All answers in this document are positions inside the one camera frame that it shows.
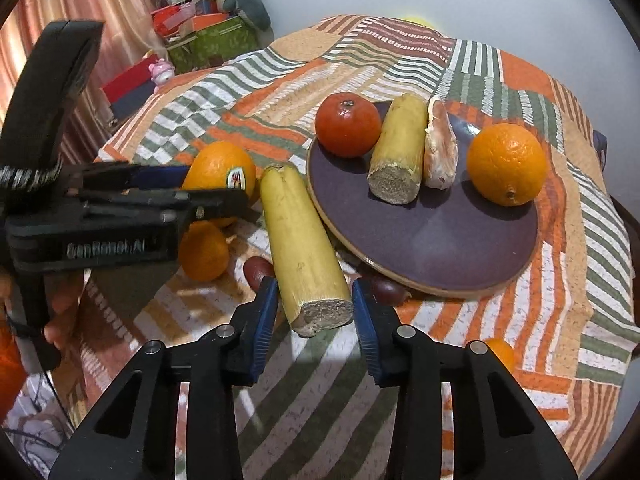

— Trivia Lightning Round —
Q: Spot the pink striped curtain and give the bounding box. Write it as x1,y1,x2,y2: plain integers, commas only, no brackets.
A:
1,0,165,164

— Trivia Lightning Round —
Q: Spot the person's hand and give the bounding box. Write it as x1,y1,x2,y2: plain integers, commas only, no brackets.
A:
1,269,85,350

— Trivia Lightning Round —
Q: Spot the dark red grape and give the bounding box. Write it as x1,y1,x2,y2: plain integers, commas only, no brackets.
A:
368,276,411,307
243,256,274,292

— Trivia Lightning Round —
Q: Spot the green storage box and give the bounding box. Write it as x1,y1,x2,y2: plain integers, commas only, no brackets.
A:
166,15,259,74

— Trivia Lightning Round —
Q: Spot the dark blue bag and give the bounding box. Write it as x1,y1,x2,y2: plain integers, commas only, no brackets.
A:
592,129,608,171

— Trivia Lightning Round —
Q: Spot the small mandarin orange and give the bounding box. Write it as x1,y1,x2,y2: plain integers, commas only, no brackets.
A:
178,221,230,282

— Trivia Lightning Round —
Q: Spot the patchwork striped bedspread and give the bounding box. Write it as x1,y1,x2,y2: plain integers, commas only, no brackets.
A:
49,13,640,480

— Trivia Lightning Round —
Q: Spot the pink toy figure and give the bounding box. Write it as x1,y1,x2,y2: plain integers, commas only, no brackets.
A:
149,58,176,87

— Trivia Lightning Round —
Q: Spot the red tomato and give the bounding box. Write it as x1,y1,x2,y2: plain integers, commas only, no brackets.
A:
314,92,382,158

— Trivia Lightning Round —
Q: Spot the dark purple plate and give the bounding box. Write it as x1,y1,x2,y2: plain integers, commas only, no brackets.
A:
306,115,538,298

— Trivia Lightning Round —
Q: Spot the large orange with sticker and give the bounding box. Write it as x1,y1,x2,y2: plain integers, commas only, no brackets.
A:
182,141,257,198

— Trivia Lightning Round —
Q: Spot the red and navy box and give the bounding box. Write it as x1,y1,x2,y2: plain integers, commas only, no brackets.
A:
101,54,160,122

